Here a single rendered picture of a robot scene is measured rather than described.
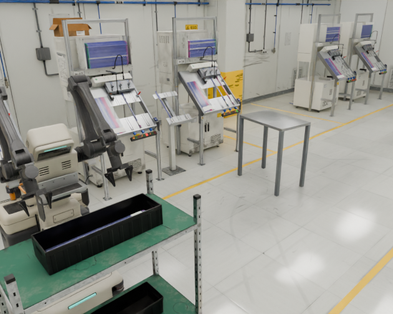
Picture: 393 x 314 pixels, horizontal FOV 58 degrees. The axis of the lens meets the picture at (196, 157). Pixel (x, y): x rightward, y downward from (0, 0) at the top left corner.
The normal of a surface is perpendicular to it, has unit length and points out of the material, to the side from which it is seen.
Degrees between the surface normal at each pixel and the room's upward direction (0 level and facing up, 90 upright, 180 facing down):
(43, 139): 43
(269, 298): 0
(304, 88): 90
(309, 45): 90
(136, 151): 90
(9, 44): 90
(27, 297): 0
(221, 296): 0
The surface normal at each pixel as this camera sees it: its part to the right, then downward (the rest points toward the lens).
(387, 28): -0.75, 0.26
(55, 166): 0.66, 0.40
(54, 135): 0.44, -0.50
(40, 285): -0.01, -0.93
